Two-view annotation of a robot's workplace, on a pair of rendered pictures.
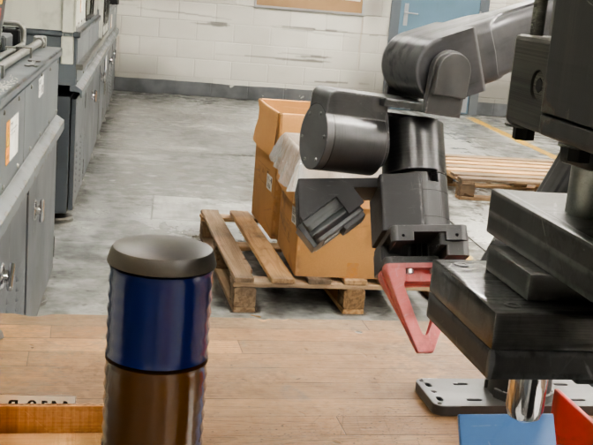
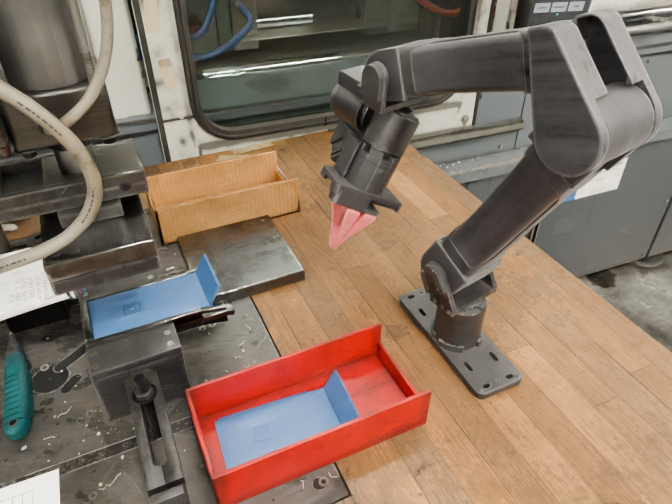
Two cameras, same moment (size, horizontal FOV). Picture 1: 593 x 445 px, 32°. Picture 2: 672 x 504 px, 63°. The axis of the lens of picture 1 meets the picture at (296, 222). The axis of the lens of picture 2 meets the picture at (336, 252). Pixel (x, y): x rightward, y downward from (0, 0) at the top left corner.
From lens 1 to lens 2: 1.02 m
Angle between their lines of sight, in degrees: 72
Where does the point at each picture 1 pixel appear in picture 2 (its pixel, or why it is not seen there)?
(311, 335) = not seen: hidden behind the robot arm
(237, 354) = (426, 218)
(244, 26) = not seen: outside the picture
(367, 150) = (347, 115)
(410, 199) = (348, 155)
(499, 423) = (207, 270)
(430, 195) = (358, 158)
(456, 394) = (425, 303)
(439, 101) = (369, 97)
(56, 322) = (415, 161)
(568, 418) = (355, 337)
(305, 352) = not seen: hidden behind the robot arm
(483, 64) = (404, 80)
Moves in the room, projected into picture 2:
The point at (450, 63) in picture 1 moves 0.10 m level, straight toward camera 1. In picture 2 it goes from (367, 71) to (279, 74)
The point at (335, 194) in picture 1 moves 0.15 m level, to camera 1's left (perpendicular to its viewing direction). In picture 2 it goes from (342, 136) to (321, 95)
